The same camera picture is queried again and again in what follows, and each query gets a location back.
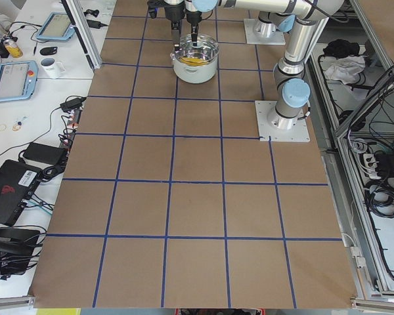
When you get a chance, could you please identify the pale green cooking pot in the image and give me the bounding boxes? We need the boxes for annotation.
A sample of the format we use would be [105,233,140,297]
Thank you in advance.
[170,34,219,84]

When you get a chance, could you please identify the blue teach pendant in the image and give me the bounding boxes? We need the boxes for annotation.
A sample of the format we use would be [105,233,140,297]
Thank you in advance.
[0,60,38,102]
[35,12,75,41]

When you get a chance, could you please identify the blue teach pendant near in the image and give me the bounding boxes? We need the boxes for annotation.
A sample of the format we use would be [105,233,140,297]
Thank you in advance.
[0,60,38,102]

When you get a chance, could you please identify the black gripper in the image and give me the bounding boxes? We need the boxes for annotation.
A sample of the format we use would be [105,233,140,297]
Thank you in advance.
[164,0,185,52]
[185,0,202,47]

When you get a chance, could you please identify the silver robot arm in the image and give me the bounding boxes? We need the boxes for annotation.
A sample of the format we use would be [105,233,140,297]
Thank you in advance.
[147,1,343,131]
[185,1,296,45]

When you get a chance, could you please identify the aluminium frame post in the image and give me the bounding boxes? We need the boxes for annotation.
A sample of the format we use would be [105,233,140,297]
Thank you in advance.
[61,0,102,71]

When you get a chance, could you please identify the yellow corn cob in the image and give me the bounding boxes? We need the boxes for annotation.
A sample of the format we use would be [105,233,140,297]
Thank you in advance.
[179,56,209,66]

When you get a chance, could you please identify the yellow can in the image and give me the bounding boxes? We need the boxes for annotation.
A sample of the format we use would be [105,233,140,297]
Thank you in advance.
[3,39,23,58]

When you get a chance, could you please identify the black power brick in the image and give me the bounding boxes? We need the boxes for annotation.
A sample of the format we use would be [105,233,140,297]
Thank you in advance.
[22,142,67,165]

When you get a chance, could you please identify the blue teach pendant far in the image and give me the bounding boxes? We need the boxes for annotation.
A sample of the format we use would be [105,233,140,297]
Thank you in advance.
[35,12,75,41]

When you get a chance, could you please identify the white mug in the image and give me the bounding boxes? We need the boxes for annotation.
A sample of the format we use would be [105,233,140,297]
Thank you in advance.
[40,57,66,79]

